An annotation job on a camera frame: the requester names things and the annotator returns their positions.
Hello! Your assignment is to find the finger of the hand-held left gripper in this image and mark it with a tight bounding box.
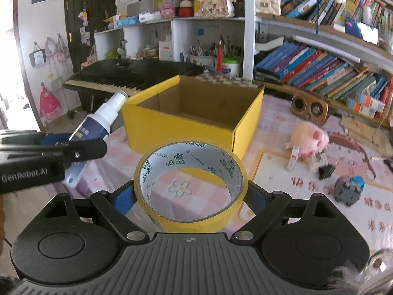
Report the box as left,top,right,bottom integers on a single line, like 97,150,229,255
0,131,73,146
0,138,108,173

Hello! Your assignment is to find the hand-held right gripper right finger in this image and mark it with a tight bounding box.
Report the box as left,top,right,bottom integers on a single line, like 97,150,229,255
231,180,338,243

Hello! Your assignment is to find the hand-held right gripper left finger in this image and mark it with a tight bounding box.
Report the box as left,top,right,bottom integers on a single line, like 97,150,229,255
40,181,151,244

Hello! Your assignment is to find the white blue spray bottle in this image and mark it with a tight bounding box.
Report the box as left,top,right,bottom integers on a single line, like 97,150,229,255
62,90,128,189

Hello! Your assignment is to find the yellow cardboard box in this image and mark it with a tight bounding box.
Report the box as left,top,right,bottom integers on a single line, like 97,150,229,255
121,74,265,162

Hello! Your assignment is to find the yellow adhesive tape roll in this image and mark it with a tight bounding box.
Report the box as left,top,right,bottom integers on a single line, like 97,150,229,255
134,141,249,233

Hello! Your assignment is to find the black binder clip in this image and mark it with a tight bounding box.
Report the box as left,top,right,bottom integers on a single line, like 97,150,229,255
318,160,336,180

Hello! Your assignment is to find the blue packet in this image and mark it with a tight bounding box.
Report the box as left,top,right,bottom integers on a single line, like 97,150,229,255
334,176,366,207

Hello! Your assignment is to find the pink backpack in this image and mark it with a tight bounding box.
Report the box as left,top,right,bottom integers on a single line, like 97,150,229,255
39,82,62,119

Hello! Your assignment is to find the pink cartoon desk mat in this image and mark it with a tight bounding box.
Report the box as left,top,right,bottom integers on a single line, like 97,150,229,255
66,94,393,252

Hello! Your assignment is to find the white plug charger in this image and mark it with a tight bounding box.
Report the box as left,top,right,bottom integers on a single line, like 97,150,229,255
283,142,301,172

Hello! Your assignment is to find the pink plush toy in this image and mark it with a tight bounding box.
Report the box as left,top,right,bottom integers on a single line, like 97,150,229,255
284,121,330,162

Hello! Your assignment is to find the grey tote bag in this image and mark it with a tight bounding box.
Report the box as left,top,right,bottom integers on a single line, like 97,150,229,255
29,41,46,67

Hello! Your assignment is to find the black electronic keyboard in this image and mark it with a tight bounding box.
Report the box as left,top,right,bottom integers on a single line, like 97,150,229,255
63,60,205,120

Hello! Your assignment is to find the pink hanging bag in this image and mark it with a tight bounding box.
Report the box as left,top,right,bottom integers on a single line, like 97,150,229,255
44,35,71,62

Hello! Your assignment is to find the brown retro radio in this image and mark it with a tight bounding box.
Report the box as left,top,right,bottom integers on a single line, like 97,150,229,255
291,94,330,127

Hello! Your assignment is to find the wooden chessboard box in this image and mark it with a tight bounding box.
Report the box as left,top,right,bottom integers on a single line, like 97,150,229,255
196,73,265,88

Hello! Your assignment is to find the stack of brown envelopes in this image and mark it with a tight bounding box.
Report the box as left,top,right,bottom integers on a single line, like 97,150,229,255
341,115,393,158

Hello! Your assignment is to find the white jar green lid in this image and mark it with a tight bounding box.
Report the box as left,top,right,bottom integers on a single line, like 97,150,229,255
222,57,240,77

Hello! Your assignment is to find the orange white blue box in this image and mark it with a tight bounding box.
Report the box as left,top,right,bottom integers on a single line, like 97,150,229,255
356,94,386,113
347,98,378,119

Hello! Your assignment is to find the dark wooden door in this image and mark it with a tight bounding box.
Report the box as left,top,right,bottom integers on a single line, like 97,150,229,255
64,0,116,74

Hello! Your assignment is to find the row of leaning books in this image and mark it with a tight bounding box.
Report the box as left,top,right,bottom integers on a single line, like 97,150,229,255
254,41,393,120
278,0,388,35

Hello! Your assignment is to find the red stick-shaped object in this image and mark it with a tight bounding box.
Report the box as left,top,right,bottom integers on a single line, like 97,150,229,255
215,35,224,71

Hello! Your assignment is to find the pen holder with pens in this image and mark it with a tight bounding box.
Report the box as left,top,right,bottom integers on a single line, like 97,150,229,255
189,41,215,68

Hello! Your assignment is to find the white tissue pack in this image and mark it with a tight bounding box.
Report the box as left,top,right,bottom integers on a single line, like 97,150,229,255
139,12,162,23

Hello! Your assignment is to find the white shelf cabinet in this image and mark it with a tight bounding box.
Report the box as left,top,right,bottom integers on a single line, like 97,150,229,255
94,17,246,68

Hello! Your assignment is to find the white open book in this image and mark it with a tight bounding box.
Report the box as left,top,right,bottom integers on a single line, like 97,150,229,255
257,36,285,53

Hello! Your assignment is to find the pink small box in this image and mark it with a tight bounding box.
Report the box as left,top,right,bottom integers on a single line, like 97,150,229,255
160,2,176,18

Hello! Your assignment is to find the white framed wooden bookshelf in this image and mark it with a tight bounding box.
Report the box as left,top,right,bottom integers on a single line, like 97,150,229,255
242,0,393,130

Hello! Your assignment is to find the dark blue box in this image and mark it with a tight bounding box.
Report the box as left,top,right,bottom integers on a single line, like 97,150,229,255
344,17,379,44

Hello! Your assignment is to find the grey furry keychain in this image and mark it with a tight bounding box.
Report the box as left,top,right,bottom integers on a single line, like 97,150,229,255
327,247,393,295

